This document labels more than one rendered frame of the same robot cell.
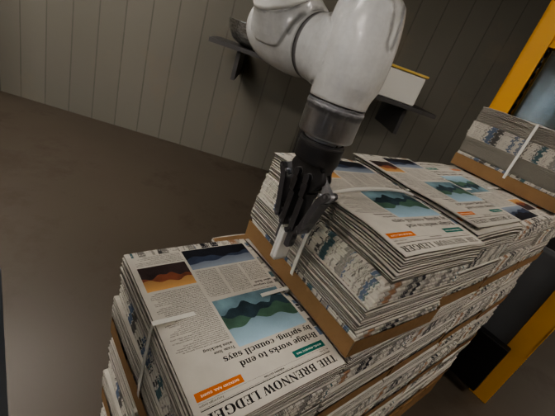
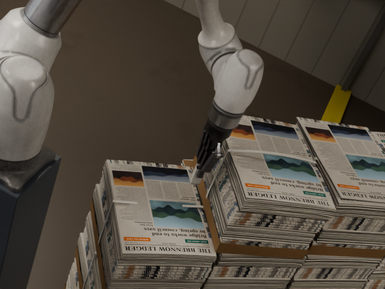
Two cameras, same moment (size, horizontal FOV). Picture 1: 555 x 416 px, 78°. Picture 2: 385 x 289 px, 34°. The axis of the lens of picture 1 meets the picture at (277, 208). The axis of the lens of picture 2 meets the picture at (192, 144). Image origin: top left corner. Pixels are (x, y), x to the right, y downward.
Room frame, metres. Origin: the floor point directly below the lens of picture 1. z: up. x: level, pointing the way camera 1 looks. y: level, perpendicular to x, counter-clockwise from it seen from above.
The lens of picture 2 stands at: (-0.85, -0.42, 2.10)
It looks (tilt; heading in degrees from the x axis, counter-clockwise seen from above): 36 degrees down; 17
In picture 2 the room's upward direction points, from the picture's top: 23 degrees clockwise
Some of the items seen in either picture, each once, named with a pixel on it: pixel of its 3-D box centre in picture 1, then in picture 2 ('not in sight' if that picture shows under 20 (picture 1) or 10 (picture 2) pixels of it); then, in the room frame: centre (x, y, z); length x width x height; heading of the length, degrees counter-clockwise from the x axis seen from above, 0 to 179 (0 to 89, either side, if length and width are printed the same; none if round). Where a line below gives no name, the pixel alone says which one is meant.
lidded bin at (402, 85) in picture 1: (391, 81); not in sight; (3.12, -0.52, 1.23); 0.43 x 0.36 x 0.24; 99
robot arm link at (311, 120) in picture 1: (329, 121); (225, 112); (0.55, -0.03, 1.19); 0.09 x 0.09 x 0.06
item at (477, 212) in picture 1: (434, 186); (355, 159); (0.91, -0.37, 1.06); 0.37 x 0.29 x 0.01; 44
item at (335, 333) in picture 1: (370, 301); (256, 230); (0.61, -0.25, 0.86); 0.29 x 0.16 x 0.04; 133
